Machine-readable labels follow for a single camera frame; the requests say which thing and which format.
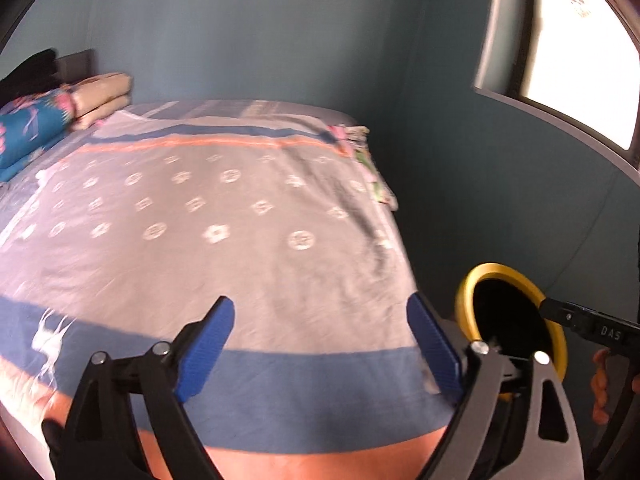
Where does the black folded clothing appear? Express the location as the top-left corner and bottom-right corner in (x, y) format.
(0, 49), (59, 97)

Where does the window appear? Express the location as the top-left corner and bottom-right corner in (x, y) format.
(472, 0), (640, 184)

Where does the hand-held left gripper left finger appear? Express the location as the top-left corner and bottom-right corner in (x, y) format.
(42, 296), (236, 480)

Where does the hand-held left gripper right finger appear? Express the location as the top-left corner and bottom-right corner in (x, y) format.
(406, 292), (586, 480)

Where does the black yellow-rimmed trash can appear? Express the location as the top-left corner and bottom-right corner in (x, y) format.
(454, 262), (569, 402)

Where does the beige printed pillow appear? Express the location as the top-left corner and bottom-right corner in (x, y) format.
(69, 72), (134, 112)
(74, 95), (132, 132)

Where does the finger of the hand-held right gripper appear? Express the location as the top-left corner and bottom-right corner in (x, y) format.
(540, 299), (593, 336)

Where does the floral cloth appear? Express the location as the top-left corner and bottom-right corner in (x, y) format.
(324, 124), (399, 212)

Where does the person's right hand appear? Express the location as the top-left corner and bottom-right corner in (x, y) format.
(590, 349), (615, 425)

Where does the blue floral folded quilt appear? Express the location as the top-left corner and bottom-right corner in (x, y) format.
(0, 87), (77, 184)

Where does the grey bed headboard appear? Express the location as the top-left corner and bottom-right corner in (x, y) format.
(52, 49), (96, 84)

